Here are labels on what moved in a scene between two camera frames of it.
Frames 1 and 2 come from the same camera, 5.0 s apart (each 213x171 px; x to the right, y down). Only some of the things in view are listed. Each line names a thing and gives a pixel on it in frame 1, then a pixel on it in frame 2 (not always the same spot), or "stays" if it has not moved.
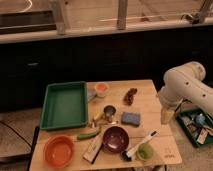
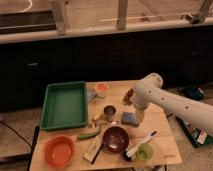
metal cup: [109, 112] stays
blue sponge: [131, 118] stays
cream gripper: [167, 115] -> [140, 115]
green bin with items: [198, 126] stays
